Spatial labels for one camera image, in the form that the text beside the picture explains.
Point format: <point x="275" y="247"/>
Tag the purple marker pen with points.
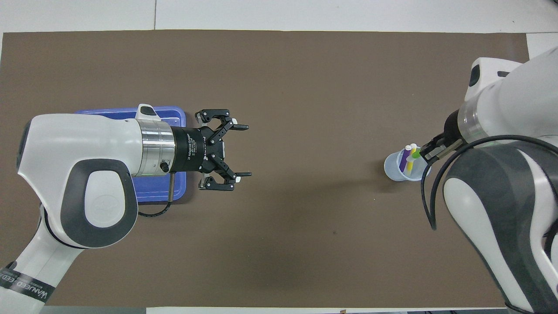
<point x="404" y="159"/>

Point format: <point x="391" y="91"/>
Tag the brown table mat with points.
<point x="279" y="87"/>

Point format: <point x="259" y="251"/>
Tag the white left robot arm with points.
<point x="87" y="139"/>

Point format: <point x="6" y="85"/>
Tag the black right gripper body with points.
<point x="453" y="126"/>

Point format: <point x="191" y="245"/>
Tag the yellow marker pen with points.
<point x="410" y="163"/>

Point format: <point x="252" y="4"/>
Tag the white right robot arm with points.
<point x="523" y="96"/>

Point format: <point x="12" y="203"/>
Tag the green marker pen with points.
<point x="416" y="152"/>

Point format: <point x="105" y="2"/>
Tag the blue plastic tray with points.
<point x="152" y="189"/>

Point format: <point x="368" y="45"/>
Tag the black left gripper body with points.
<point x="192" y="150"/>

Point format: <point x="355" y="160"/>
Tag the translucent plastic cup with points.
<point x="392" y="172"/>

